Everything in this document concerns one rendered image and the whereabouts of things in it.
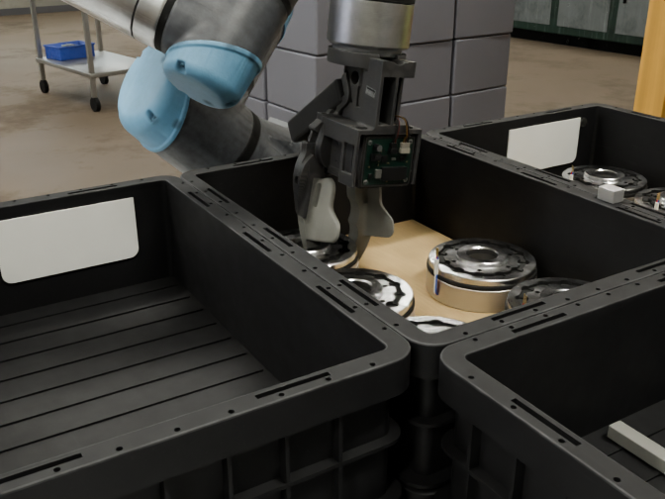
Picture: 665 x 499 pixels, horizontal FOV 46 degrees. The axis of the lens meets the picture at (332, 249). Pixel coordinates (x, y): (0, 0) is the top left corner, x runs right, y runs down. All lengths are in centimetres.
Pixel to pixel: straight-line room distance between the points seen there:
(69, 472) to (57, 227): 39
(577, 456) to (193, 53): 46
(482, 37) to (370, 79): 313
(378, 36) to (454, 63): 302
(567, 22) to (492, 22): 417
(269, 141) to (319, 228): 28
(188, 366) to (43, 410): 11
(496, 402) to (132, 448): 18
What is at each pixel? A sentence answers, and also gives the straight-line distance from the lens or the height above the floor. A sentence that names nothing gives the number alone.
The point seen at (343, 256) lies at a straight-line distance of 75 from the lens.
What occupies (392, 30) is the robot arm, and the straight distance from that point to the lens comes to 70.
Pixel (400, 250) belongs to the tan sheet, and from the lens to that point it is 85.
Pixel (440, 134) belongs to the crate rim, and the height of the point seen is 93.
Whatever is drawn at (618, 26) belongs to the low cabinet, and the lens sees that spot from 765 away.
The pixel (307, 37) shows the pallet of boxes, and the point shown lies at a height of 71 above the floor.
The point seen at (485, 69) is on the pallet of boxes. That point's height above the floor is 48.
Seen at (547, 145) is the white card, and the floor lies 89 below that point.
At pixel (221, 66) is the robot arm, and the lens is 69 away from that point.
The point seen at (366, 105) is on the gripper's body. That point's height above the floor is 101.
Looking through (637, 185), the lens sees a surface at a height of 86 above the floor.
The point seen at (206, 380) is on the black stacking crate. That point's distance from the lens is 63.
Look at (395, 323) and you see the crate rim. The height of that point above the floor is 93.
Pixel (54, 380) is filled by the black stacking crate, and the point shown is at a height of 83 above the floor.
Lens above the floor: 116
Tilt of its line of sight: 23 degrees down
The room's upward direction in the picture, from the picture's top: straight up
